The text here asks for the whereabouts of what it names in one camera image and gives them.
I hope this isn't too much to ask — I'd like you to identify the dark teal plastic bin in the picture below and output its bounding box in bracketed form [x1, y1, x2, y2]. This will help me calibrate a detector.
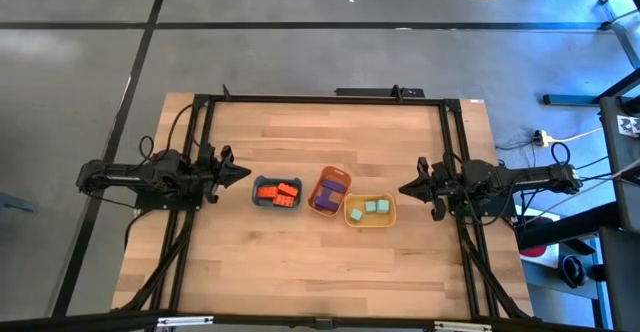
[251, 174, 304, 210]

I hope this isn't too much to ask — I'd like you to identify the grey metal stand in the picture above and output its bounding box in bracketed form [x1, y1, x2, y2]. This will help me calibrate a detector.
[589, 0, 640, 68]

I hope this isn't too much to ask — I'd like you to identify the black side desk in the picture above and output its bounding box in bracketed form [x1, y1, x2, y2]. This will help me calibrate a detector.
[597, 66, 640, 332]

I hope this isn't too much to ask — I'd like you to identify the yellow plastic bin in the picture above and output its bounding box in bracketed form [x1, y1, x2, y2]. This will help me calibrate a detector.
[343, 192, 398, 229]

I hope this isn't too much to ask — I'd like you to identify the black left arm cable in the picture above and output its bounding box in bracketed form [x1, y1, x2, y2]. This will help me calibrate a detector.
[138, 102, 201, 161]

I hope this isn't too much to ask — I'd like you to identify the silver frame bracket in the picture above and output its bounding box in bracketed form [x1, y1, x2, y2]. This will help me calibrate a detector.
[157, 315, 215, 328]
[433, 320, 494, 332]

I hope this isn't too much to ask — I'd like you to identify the white power cable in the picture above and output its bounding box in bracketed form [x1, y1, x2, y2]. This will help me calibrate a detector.
[547, 126, 605, 143]

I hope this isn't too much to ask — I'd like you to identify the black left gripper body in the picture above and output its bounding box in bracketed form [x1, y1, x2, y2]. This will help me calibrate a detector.
[192, 144, 224, 193]

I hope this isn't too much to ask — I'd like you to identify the fiducial marker tag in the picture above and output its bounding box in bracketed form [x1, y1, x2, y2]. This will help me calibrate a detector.
[616, 115, 640, 138]

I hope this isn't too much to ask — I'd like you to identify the orange plastic bin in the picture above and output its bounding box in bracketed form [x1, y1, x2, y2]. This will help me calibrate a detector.
[306, 165, 353, 218]

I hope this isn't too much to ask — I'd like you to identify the blue desk foot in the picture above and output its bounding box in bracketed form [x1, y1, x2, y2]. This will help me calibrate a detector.
[542, 93, 601, 107]

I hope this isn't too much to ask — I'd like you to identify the black floor bar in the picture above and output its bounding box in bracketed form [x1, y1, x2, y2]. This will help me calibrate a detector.
[334, 87, 426, 98]

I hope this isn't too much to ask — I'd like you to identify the red round object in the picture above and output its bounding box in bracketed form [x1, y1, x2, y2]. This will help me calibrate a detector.
[519, 244, 549, 259]

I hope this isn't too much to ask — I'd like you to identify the black aluminium table frame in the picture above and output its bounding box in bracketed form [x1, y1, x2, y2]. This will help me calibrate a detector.
[112, 93, 534, 332]

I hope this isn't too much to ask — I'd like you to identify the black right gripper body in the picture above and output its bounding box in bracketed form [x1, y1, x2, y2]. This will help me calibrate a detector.
[427, 160, 471, 208]

